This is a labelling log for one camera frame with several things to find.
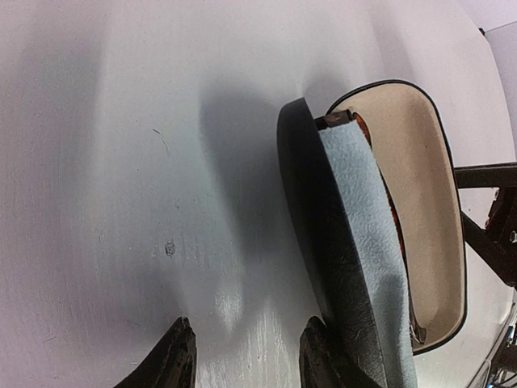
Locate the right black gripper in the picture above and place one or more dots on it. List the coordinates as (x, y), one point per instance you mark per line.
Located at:
(496, 243)

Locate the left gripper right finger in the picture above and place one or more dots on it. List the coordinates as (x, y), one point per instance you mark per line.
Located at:
(320, 362)

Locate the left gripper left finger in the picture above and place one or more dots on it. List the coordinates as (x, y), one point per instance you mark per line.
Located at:
(171, 363)

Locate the tortoiseshell sunglasses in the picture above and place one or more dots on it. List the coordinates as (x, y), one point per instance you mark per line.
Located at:
(331, 120)

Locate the black glasses case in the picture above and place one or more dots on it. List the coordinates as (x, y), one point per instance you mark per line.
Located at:
(412, 153)

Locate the blue cleaning cloth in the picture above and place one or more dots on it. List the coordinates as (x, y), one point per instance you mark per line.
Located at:
(366, 204)

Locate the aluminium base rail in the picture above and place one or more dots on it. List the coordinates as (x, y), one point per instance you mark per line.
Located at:
(499, 368)

